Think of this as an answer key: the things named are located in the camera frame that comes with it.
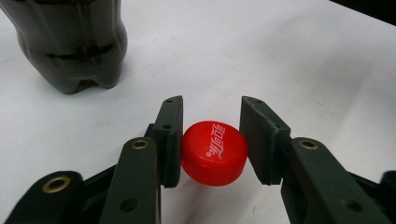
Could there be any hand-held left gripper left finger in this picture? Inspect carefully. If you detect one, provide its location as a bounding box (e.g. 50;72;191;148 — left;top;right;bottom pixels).
99;95;184;224

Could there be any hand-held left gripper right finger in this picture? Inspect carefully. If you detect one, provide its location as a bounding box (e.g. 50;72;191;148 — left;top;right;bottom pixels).
238;95;393;224

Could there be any red bottle cap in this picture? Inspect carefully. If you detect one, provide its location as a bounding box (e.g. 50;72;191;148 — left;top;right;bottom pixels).
180;120;249;187

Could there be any dark cola bottle red label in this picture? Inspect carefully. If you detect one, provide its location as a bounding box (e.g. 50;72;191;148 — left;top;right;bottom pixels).
0;0;129;95

